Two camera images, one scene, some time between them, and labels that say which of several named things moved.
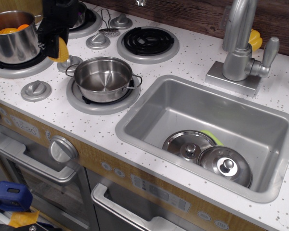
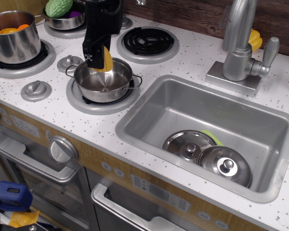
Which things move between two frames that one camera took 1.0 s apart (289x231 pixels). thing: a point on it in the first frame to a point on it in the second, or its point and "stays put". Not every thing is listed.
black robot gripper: (59, 16) to (104, 18)
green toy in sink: (217, 142) stays put
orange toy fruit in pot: (9, 30) stays put
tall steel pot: (14, 36) stays put
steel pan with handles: (103, 79) stays put
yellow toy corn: (63, 52) to (108, 63)
